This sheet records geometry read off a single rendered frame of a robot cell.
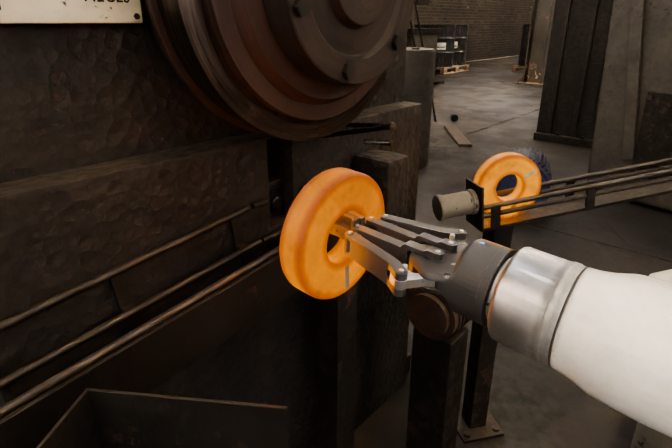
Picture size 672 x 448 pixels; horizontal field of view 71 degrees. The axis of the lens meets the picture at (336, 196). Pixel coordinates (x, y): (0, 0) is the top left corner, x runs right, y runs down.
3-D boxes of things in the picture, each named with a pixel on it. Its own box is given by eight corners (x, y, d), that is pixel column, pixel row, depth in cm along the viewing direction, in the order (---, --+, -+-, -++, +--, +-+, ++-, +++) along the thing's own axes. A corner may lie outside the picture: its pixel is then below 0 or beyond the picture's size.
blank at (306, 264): (272, 191, 49) (295, 200, 47) (365, 151, 59) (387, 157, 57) (282, 312, 55) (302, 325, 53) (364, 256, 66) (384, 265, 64)
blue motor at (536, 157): (489, 217, 275) (496, 160, 263) (497, 187, 325) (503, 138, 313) (547, 225, 264) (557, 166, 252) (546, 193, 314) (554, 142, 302)
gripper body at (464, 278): (476, 345, 42) (390, 302, 47) (515, 305, 48) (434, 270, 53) (490, 271, 39) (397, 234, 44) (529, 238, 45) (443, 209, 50)
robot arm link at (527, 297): (574, 335, 45) (512, 309, 48) (597, 250, 41) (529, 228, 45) (538, 388, 38) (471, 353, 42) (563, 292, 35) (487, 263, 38)
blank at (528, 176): (491, 225, 115) (497, 231, 112) (459, 178, 110) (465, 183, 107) (545, 188, 114) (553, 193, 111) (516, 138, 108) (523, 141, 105)
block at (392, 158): (347, 253, 109) (348, 152, 101) (369, 242, 115) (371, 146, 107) (385, 268, 103) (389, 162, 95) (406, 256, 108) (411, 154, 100)
